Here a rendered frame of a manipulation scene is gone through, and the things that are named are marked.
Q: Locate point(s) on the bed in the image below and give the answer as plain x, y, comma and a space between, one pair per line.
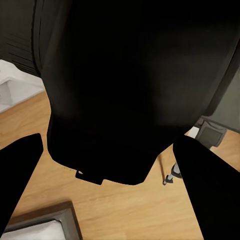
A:
55, 226

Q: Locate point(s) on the camera tripod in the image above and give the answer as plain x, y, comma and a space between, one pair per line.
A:
210, 131

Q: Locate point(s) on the digital camera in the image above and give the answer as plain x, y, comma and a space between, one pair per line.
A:
125, 78

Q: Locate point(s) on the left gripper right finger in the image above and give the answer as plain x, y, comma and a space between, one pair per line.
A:
213, 187

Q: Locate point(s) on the bookcase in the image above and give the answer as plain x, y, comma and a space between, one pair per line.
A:
17, 86

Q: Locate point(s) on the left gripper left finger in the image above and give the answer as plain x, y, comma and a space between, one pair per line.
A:
17, 163

